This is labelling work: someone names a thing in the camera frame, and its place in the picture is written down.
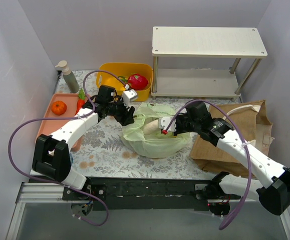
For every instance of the white radish toy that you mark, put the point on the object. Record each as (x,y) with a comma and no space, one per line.
(151,127)

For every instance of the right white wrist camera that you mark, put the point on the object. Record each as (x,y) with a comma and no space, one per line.
(167,124)

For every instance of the brown jute tote bag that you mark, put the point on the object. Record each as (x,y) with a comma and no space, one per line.
(255,127)

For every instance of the red chili pepper toy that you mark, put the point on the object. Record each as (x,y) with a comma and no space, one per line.
(81,100)

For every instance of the green plastic grocery bag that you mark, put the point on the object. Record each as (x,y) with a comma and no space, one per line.
(153,145)

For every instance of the white two-tier shelf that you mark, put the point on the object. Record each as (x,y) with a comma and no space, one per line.
(204,62)

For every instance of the grey pump soap bottle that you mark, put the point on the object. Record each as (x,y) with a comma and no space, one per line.
(68,76)

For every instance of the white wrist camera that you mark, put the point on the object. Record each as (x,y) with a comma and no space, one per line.
(129,95)
(167,124)

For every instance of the orange pumpkin toy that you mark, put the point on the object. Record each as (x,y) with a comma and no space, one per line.
(58,108)

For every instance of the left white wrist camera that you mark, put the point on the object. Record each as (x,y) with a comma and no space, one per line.
(129,95)

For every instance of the pink plastic tray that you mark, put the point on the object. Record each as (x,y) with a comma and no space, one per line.
(49,126)

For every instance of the red dragon fruit toy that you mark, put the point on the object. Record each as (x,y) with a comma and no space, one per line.
(135,81)

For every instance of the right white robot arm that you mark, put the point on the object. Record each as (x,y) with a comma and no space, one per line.
(267,182)

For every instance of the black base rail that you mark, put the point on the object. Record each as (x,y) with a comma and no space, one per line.
(99,194)

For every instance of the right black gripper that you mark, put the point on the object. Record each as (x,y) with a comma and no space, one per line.
(178,125)

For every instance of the floral table mat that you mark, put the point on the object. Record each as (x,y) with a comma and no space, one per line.
(102,154)

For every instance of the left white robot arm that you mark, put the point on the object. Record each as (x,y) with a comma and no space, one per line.
(52,152)

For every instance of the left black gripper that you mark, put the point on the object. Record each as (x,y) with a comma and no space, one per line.
(122,113)

